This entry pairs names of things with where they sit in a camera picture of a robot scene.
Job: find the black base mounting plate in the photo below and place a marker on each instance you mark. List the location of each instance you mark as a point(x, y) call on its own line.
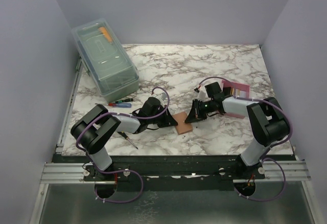
point(173, 173)

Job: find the clear green plastic storage box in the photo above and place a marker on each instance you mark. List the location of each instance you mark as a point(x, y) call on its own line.
point(108, 64)

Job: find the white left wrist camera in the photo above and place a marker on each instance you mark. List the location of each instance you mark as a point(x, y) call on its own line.
point(162, 97)

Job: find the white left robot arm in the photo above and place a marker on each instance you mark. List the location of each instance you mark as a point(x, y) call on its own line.
point(94, 129)

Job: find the blue red handled screwdriver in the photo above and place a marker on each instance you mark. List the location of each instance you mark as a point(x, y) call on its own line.
point(121, 105)

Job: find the orange tool inside box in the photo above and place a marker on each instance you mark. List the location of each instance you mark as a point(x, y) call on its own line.
point(106, 34)

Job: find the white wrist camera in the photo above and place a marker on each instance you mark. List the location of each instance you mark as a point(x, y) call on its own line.
point(162, 97)
point(202, 95)

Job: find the tan leather card holder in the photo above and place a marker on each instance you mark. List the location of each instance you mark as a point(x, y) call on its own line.
point(182, 127)

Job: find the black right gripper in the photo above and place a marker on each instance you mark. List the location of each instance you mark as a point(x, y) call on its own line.
point(195, 114)

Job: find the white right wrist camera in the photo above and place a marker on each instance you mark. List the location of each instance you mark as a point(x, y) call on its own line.
point(202, 95)

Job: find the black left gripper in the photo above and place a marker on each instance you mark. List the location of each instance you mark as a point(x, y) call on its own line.
point(169, 120)

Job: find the grey credit card stack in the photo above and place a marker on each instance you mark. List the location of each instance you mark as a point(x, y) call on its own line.
point(234, 92)

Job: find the green black handled screwdriver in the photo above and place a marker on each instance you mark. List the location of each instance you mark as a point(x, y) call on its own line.
point(124, 101)

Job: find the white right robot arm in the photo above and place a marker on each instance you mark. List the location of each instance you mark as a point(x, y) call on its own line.
point(268, 122)

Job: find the pink plastic card tray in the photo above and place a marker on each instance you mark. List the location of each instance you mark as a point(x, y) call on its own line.
point(232, 108)

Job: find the yellow black handled screwdriver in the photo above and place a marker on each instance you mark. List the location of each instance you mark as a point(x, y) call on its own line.
point(124, 135)

